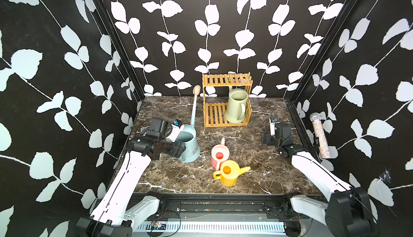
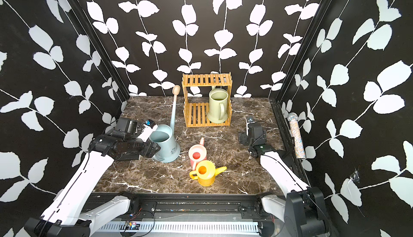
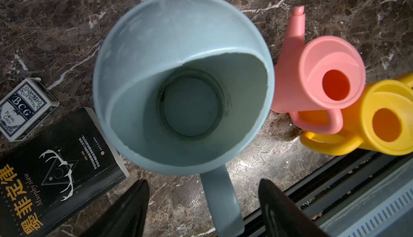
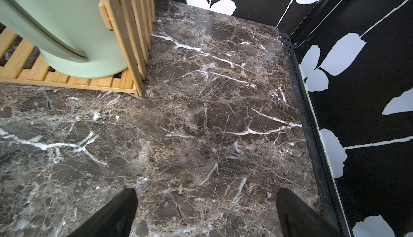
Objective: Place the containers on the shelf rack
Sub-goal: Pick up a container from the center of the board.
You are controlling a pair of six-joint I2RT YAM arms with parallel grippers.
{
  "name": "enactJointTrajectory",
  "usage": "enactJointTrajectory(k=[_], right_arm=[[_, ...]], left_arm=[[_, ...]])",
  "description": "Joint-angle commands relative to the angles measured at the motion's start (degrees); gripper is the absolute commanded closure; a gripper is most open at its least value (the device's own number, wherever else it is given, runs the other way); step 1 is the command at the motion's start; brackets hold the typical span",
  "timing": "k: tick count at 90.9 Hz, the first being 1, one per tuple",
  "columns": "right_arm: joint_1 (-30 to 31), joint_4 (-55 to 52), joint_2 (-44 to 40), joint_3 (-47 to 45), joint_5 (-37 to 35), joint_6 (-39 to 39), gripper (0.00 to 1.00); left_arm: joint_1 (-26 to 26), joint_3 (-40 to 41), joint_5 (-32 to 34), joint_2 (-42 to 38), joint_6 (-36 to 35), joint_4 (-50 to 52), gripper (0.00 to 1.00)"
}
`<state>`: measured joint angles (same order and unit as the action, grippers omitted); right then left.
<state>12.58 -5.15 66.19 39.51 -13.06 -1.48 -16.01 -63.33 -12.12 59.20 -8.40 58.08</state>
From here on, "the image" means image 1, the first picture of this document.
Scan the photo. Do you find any light blue watering can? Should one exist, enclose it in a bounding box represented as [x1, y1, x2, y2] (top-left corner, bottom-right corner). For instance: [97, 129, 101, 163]
[177, 85, 201, 163]

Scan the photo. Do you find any sage green watering can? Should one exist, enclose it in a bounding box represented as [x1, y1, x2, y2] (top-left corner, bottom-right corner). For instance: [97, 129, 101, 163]
[224, 88, 248, 124]

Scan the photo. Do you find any pink watering can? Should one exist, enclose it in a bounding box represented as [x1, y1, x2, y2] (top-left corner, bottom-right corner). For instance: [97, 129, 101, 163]
[211, 138, 230, 171]

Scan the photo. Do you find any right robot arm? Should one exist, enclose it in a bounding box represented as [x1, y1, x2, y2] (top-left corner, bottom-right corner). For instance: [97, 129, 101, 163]
[261, 121, 380, 237]

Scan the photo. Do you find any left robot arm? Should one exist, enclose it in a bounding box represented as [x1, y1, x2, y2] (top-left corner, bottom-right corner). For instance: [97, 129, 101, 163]
[76, 118, 186, 237]

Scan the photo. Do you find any wooden slatted shelf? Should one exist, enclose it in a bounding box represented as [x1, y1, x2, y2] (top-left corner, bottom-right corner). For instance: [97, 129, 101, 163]
[202, 73, 253, 128]

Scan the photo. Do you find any yellow watering can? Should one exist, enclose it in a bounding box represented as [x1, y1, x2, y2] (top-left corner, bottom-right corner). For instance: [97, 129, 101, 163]
[213, 160, 251, 186]

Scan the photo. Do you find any sprinkle filled clear tube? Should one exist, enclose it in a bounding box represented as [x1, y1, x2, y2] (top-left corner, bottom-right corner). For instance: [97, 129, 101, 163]
[310, 113, 331, 159]

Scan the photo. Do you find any white perforated front strip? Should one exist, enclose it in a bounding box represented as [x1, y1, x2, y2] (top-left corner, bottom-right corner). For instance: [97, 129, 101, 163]
[134, 222, 286, 236]

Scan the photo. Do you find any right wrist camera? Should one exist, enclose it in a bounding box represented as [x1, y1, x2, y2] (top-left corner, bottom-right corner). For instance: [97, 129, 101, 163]
[270, 116, 279, 136]

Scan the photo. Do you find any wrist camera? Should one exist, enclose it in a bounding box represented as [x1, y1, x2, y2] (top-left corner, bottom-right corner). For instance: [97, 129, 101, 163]
[270, 116, 279, 136]
[166, 119, 184, 142]

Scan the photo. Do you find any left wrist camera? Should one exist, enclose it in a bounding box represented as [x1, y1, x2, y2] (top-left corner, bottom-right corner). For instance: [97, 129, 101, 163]
[166, 119, 184, 142]

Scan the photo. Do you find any black front rail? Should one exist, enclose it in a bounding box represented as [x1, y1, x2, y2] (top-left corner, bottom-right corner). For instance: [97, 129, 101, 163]
[127, 192, 314, 220]

